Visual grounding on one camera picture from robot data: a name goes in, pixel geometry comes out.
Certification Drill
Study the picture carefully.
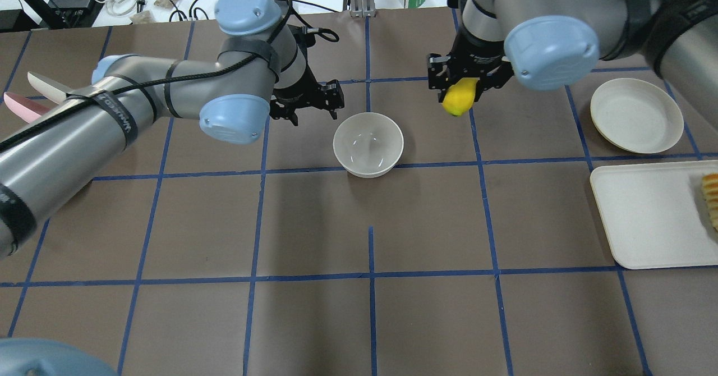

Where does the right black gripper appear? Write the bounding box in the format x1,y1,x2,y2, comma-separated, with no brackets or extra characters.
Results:
427,34,514,103

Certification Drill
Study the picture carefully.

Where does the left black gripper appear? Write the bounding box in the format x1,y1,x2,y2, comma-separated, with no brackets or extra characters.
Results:
269,66,344,126

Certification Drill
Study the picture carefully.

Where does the yellow lemon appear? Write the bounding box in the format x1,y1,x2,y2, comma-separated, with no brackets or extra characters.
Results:
441,77,480,117

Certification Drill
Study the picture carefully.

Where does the white bowl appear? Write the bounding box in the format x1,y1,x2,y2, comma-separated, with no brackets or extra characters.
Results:
332,112,405,178

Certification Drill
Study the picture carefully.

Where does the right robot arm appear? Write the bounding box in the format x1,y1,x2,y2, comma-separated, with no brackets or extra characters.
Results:
427,0,716,120

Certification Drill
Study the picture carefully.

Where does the cream round plate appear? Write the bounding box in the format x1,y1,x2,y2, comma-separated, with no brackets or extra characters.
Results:
590,79,684,154

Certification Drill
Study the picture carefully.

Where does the white rectangular tray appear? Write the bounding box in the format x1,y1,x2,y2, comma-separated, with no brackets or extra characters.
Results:
590,161,717,269

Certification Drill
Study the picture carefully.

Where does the cream plate in rack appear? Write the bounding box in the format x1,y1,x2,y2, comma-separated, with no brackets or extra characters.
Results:
26,71,73,103

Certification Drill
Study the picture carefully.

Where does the sliced yellow bread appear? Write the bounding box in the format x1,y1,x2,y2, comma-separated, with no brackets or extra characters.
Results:
701,172,717,231

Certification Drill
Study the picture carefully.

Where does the pink plate in rack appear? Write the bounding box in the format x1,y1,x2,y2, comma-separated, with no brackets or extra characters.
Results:
3,92,51,123

